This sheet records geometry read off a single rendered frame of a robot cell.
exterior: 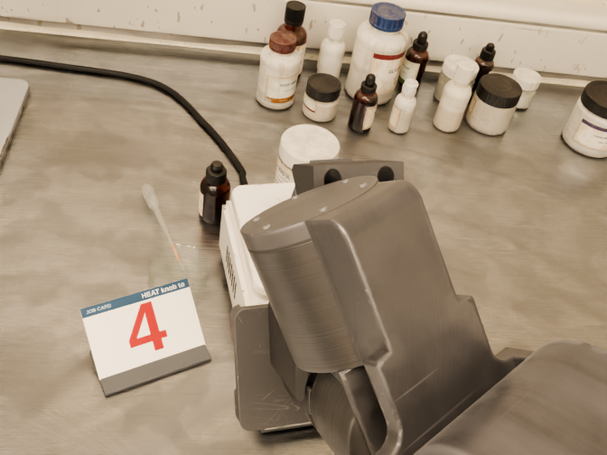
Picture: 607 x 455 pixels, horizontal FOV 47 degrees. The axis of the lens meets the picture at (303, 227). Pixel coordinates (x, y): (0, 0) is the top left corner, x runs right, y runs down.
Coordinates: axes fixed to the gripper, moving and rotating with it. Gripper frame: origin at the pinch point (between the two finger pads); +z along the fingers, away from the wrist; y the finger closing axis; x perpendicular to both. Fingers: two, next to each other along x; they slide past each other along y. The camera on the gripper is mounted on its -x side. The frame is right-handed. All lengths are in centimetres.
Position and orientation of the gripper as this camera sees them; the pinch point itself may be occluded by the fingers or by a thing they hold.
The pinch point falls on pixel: (288, 319)
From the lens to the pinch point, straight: 46.2
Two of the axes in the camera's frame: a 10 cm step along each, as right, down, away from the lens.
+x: 0.4, 9.9, 1.3
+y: -9.6, 0.7, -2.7
